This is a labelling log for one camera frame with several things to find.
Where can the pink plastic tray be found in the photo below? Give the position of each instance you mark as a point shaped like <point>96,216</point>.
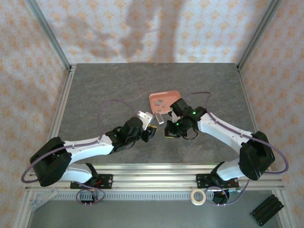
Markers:
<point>164,95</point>

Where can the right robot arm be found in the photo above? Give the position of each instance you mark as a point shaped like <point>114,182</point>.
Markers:
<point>218,128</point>

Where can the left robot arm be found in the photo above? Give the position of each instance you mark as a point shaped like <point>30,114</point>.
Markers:
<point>90,149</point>

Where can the long aluminium base rails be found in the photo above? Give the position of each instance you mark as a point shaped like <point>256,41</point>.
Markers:
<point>154,178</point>

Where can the white tape roll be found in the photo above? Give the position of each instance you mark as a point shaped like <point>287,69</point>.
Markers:
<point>192,197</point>

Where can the small green circuit board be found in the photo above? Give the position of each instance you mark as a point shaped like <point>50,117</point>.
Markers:
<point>234,190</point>

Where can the clear plastic bag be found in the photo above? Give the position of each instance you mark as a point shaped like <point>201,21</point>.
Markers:
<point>42,199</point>

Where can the black aluminium extrusion piece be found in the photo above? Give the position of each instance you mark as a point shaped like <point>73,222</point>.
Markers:
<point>267,210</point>

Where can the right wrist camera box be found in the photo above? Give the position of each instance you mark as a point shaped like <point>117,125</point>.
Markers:
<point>175,116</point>

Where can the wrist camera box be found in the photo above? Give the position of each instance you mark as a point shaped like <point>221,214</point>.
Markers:
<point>145,117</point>
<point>175,116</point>

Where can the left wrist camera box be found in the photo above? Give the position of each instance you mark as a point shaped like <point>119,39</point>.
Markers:
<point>145,117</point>

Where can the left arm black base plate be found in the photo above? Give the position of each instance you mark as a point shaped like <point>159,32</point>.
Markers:
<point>107,180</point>

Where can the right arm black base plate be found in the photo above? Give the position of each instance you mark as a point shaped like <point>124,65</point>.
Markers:
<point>202,181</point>

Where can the aluminium side rail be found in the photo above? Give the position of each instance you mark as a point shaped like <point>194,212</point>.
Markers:
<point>244,90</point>
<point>62,102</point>

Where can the aluminium frame post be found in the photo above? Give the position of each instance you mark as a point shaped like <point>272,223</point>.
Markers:
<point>259,31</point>
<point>48,31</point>

